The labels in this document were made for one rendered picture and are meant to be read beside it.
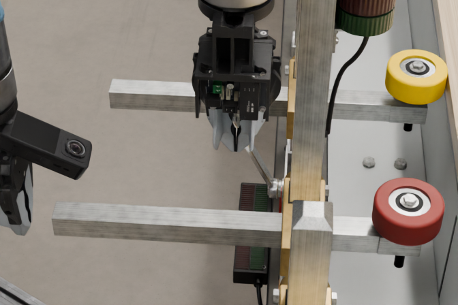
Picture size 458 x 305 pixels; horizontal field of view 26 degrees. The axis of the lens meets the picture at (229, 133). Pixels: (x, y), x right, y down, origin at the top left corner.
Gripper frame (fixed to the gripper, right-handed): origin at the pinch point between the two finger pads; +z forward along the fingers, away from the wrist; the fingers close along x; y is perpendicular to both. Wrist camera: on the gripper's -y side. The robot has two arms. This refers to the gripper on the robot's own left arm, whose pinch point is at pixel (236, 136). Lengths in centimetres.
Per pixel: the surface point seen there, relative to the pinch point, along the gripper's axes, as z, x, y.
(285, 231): 13.4, 5.8, 1.0
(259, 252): 30.3, 2.6, -10.3
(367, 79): 38, 19, -59
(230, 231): 14.9, -0.7, 0.1
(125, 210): 14.4, -13.2, -2.0
